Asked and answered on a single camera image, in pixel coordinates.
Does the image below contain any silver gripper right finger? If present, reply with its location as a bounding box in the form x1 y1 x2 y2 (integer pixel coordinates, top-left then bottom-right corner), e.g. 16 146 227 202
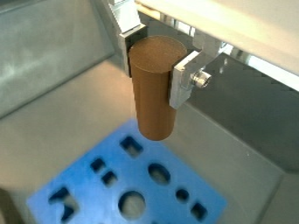
170 30 226 109

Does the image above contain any brown round wooden cylinder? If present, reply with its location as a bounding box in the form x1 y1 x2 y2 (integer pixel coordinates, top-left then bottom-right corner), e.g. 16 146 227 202
128 36 187 141

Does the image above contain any blue shape sorting board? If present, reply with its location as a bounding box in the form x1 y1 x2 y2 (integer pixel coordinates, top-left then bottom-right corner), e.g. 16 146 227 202
27 119 227 224

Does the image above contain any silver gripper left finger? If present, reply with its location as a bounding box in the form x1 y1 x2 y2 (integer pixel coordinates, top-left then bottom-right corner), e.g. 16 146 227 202
108 0 147 76

